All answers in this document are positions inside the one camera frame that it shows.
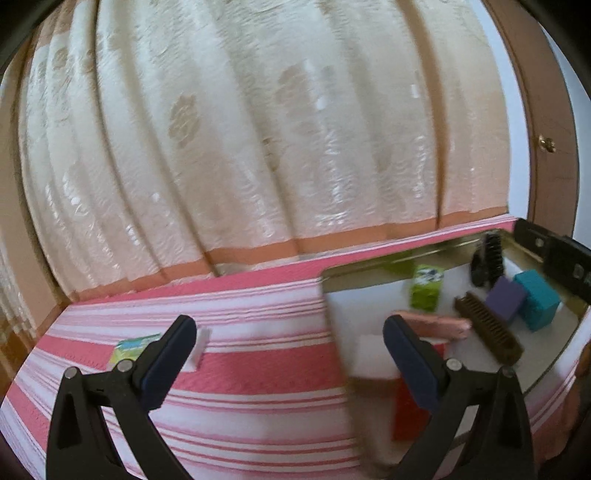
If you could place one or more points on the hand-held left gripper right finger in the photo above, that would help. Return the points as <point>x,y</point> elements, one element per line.
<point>411,364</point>

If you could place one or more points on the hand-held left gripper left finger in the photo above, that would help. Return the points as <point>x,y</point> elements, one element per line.
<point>168,360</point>

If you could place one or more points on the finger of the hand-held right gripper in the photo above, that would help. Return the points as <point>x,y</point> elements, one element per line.
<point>563,263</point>

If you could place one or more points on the teal block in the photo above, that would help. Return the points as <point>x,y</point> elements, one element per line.
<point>538,300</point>

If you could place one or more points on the pink framed box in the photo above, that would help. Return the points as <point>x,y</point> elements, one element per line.
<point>438,325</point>

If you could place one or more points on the red building block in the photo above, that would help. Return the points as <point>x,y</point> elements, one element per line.
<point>406,415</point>

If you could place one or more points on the gold rectangular tin box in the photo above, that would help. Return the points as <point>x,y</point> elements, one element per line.
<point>364,406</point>

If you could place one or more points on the purple block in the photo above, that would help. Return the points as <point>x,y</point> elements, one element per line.
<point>505,300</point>

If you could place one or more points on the green building block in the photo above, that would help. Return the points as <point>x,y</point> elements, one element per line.
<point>425,295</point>

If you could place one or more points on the brown comb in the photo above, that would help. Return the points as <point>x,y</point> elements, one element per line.
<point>489,330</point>

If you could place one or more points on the white charger plug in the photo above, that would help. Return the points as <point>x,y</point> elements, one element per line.
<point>199,346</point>

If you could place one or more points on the green and white packet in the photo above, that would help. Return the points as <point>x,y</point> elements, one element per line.
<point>131,348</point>

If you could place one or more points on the white paper liner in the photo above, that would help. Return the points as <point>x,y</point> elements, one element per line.
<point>383,300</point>

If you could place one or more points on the pink striped bedspread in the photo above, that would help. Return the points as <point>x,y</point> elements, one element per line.
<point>254,323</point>

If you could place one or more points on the brass door knob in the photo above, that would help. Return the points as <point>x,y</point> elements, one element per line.
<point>548,143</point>

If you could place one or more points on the cream curtain with gold bands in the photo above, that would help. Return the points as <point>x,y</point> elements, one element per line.
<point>18,314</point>

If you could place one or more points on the brown wooden door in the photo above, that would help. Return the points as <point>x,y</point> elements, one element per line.
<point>545,92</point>

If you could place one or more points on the cream floral curtain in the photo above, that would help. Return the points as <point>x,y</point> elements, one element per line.
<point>254,138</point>

